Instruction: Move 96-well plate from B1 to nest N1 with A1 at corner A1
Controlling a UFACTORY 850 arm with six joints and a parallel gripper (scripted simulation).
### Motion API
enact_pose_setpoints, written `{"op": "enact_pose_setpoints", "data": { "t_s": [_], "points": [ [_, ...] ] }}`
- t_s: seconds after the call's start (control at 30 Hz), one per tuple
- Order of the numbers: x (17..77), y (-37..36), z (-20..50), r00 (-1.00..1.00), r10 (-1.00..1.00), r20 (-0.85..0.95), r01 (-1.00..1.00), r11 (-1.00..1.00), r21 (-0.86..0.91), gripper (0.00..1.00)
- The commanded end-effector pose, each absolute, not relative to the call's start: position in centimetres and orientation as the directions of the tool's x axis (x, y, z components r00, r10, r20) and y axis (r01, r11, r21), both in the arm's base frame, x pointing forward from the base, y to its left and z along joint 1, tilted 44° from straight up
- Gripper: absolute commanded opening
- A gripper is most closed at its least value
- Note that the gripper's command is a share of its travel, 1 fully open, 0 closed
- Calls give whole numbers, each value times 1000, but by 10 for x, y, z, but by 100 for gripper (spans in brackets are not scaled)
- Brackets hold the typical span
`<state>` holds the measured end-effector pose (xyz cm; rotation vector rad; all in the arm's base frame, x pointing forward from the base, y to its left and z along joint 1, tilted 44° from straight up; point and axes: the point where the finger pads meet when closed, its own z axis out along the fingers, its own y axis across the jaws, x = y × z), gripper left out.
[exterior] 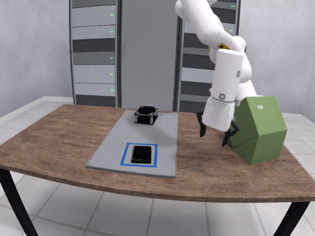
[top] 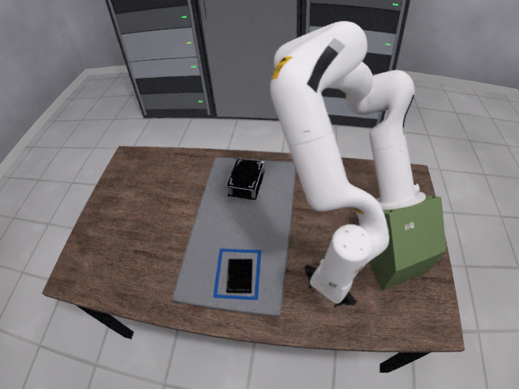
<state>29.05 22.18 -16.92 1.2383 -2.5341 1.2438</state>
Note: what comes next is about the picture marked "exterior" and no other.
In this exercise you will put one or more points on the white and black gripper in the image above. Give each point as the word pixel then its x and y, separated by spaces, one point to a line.
pixel 218 115

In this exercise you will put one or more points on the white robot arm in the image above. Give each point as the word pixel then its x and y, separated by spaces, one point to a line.
pixel 232 73

